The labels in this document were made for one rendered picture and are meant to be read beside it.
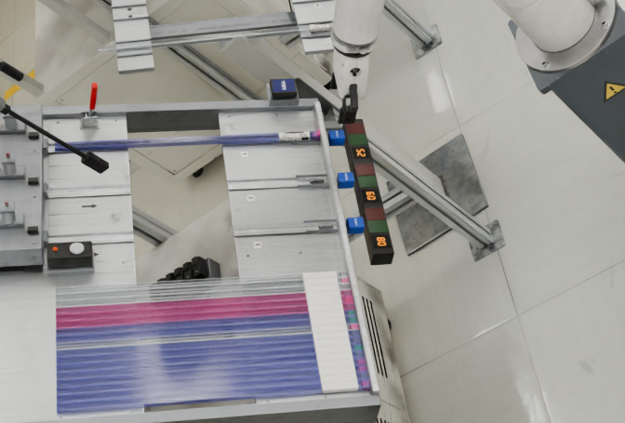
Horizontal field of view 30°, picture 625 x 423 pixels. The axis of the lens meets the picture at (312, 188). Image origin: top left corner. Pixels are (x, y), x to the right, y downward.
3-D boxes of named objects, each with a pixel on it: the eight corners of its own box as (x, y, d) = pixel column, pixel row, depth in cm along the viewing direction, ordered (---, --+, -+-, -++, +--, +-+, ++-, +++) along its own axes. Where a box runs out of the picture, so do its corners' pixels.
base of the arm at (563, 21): (593, -41, 206) (542, -102, 194) (633, 29, 194) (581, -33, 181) (505, 21, 213) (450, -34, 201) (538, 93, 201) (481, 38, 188)
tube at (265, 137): (318, 134, 229) (319, 130, 228) (319, 139, 228) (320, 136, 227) (55, 146, 220) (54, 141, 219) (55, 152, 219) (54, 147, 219)
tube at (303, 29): (347, 24, 238) (348, 20, 237) (349, 29, 237) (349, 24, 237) (98, 49, 232) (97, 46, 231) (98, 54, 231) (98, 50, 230)
